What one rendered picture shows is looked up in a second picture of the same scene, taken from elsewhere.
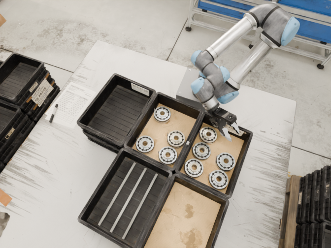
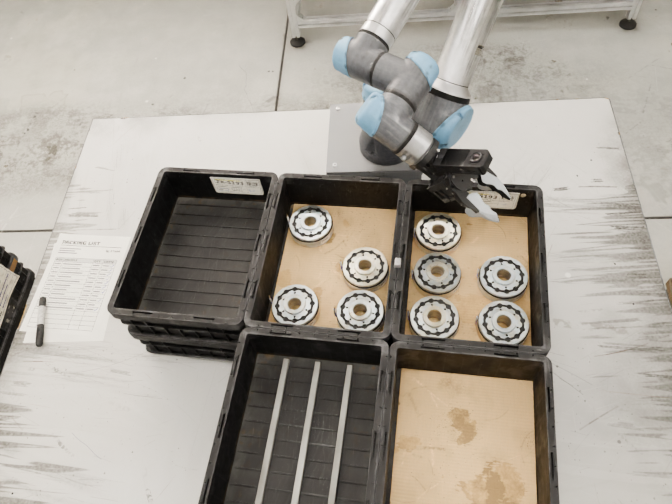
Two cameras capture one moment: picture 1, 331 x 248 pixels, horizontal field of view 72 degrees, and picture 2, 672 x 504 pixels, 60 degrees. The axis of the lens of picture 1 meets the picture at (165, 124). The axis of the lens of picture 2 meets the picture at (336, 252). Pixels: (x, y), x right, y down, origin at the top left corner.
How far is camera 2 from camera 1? 0.16 m
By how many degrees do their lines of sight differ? 6
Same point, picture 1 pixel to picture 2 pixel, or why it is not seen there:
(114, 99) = (181, 231)
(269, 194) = (636, 322)
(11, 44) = not seen: outside the picture
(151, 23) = (207, 59)
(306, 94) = (622, 94)
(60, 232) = not seen: outside the picture
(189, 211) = (464, 424)
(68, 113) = (79, 309)
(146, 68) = (232, 143)
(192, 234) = (493, 477)
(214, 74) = (401, 74)
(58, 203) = not seen: outside the picture
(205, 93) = (396, 124)
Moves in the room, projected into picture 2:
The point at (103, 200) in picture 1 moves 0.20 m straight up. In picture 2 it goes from (239, 478) to (210, 453)
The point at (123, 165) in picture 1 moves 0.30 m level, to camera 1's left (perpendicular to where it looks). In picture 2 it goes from (259, 375) to (118, 415)
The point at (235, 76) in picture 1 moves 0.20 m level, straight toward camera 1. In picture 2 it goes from (449, 70) to (444, 138)
